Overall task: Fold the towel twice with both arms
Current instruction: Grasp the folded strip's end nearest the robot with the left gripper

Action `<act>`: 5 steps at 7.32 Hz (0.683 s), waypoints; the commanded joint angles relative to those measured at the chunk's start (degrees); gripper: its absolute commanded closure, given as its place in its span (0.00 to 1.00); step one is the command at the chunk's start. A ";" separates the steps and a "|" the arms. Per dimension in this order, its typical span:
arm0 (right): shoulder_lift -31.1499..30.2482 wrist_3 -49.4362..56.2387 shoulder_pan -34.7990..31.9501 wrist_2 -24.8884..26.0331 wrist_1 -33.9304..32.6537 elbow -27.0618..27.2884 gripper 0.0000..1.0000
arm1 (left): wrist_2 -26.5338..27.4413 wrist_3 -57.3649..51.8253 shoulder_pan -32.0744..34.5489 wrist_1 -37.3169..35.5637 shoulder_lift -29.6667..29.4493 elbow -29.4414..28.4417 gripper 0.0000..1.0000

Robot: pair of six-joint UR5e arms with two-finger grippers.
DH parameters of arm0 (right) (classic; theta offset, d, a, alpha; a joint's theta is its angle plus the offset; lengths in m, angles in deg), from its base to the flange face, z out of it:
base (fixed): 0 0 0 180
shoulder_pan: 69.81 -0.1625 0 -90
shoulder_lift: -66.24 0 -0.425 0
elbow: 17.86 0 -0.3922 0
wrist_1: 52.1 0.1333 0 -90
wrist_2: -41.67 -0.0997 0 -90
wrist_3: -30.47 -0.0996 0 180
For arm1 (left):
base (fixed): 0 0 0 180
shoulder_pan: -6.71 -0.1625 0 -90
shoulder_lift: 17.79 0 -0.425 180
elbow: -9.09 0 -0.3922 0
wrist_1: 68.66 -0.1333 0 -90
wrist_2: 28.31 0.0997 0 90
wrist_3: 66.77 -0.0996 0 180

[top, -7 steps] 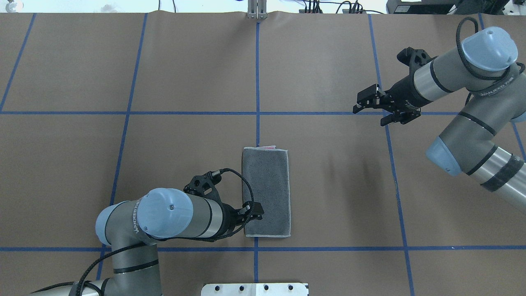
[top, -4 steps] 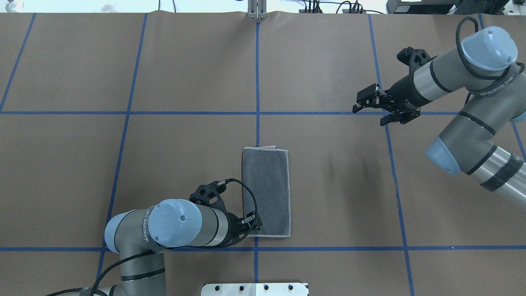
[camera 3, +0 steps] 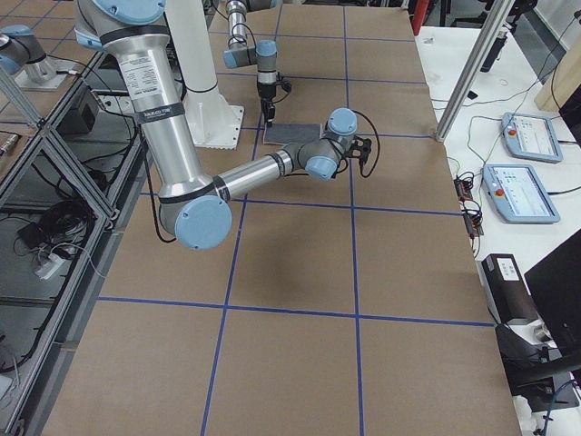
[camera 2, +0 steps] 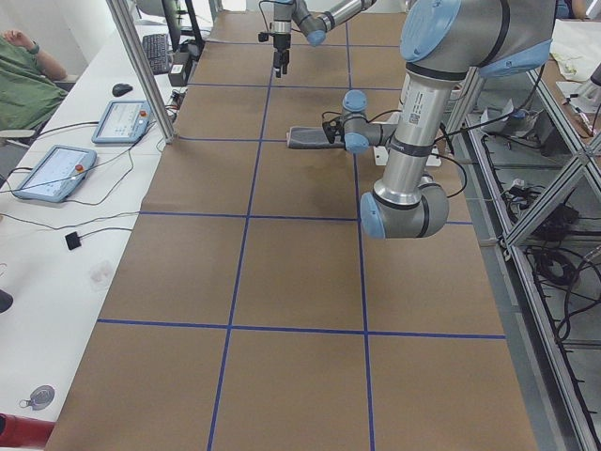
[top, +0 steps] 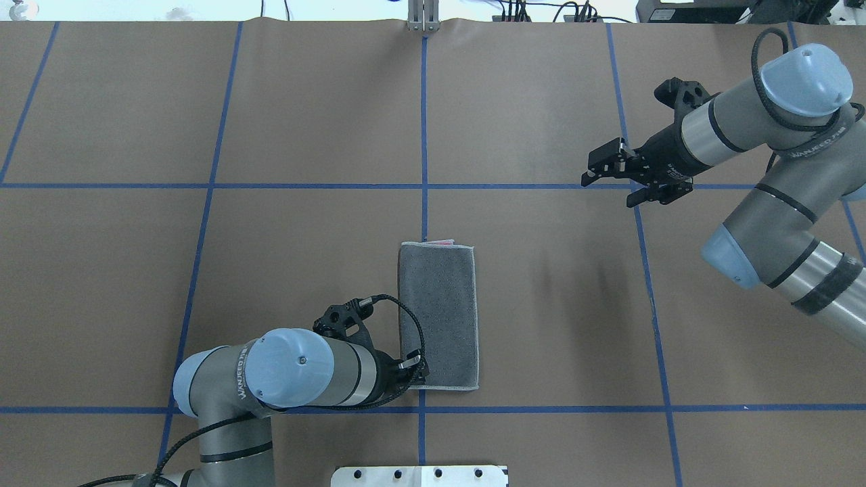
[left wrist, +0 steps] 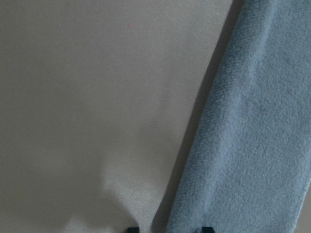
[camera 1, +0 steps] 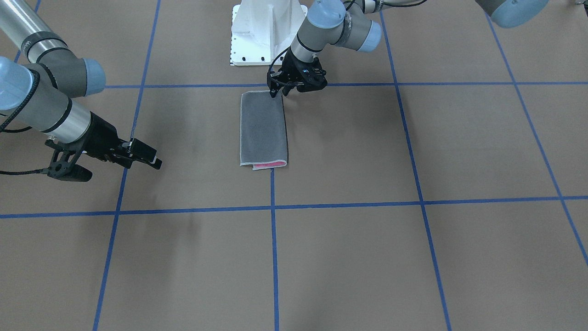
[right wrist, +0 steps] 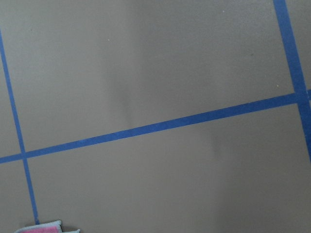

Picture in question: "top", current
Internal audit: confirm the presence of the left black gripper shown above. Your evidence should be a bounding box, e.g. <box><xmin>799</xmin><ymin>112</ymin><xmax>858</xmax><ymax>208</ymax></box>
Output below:
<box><xmin>378</xmin><ymin>350</ymin><xmax>430</xmax><ymax>400</ymax></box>

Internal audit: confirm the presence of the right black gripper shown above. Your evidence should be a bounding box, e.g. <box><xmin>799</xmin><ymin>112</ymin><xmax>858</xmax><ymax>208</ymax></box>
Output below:
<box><xmin>580</xmin><ymin>123</ymin><xmax>695</xmax><ymax>208</ymax></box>

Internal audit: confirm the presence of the pink towel with grey back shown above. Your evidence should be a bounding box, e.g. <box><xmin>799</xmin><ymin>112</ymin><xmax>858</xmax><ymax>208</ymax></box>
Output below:
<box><xmin>398</xmin><ymin>239</ymin><xmax>480</xmax><ymax>392</ymax></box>

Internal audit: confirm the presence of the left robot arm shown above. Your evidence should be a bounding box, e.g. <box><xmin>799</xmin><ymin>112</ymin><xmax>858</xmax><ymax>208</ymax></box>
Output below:
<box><xmin>91</xmin><ymin>329</ymin><xmax>427</xmax><ymax>486</ymax></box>

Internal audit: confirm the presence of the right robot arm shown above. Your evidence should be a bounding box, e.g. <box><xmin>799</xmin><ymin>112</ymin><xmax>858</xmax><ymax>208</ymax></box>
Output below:
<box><xmin>581</xmin><ymin>43</ymin><xmax>864</xmax><ymax>348</ymax></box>

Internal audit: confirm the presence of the white mounting plate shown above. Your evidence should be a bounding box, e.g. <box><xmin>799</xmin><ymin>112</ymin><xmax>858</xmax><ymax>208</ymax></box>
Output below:
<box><xmin>330</xmin><ymin>465</ymin><xmax>510</xmax><ymax>486</ymax></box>

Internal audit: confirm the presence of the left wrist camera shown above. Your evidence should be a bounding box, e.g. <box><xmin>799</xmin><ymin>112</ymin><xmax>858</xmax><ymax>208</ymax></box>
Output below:
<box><xmin>312</xmin><ymin>300</ymin><xmax>373</xmax><ymax>343</ymax></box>

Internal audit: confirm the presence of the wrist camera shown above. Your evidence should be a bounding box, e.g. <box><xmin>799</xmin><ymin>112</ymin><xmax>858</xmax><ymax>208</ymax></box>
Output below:
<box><xmin>312</xmin><ymin>300</ymin><xmax>373</xmax><ymax>343</ymax></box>
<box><xmin>653</xmin><ymin>77</ymin><xmax>714</xmax><ymax>121</ymax></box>

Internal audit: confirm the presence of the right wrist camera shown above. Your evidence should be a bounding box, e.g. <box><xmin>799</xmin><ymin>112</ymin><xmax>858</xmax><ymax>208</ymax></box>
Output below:
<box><xmin>653</xmin><ymin>77</ymin><xmax>714</xmax><ymax>121</ymax></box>

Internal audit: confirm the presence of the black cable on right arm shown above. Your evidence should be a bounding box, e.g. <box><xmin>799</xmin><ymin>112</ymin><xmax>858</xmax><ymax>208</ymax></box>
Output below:
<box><xmin>751</xmin><ymin>27</ymin><xmax>865</xmax><ymax>133</ymax></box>

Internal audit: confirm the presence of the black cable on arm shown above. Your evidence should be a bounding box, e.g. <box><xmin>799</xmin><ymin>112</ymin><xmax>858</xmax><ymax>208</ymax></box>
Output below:
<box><xmin>751</xmin><ymin>27</ymin><xmax>865</xmax><ymax>133</ymax></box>
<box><xmin>74</xmin><ymin>294</ymin><xmax>430</xmax><ymax>487</ymax></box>

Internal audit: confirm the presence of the aluminium frame post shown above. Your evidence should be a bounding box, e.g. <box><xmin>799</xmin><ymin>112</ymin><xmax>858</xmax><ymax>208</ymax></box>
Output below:
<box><xmin>406</xmin><ymin>0</ymin><xmax>441</xmax><ymax>34</ymax></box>

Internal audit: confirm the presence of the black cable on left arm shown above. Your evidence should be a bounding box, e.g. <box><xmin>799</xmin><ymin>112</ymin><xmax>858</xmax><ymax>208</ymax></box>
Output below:
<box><xmin>74</xmin><ymin>294</ymin><xmax>430</xmax><ymax>487</ymax></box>

